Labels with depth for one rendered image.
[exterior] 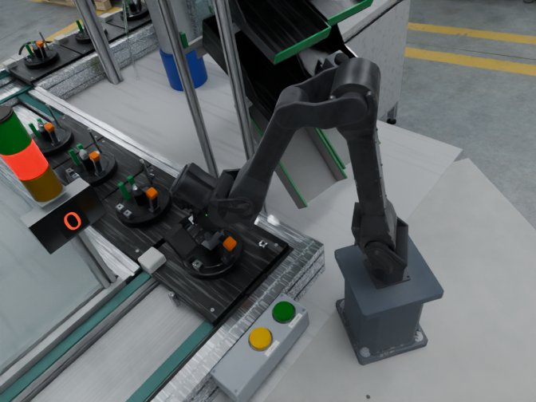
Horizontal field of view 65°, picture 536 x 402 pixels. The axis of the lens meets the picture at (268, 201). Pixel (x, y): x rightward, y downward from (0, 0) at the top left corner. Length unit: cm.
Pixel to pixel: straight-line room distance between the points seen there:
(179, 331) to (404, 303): 46
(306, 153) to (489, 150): 189
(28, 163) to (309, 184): 58
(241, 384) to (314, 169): 50
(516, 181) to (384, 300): 194
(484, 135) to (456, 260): 187
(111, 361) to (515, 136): 253
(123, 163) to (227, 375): 71
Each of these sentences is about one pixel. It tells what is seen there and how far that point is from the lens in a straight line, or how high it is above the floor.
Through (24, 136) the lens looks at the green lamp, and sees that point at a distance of 73.
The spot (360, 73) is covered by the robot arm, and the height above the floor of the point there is 145.
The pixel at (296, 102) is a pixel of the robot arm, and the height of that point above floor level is 142.
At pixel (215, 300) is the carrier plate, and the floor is 97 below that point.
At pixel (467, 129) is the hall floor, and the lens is 292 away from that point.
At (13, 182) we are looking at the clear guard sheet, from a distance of 81.
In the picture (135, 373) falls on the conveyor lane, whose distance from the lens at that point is 94.
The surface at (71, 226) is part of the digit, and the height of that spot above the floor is 119.
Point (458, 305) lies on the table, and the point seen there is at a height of 86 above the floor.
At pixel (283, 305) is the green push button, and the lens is 86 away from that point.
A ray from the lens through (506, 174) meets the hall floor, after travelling 266.
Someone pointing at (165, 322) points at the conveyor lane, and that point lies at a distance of 96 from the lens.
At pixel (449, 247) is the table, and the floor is 86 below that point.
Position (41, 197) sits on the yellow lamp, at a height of 127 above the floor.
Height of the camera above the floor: 171
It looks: 45 degrees down
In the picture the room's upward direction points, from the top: 10 degrees counter-clockwise
